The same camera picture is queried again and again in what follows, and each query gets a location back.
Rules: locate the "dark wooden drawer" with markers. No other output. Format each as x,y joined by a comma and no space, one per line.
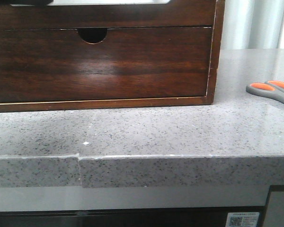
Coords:
57,65
174,13

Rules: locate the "orange grey handled scissors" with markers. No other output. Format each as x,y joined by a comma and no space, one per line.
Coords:
272,89

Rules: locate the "dark wooden drawer cabinet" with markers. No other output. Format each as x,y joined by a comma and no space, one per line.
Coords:
95,35

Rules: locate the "white tray in drawer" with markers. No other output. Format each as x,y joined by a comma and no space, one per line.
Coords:
105,2

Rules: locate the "white QR code sticker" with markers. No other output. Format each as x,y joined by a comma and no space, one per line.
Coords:
242,219

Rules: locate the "grey cabinet door panel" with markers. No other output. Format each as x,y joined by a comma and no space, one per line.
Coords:
274,216

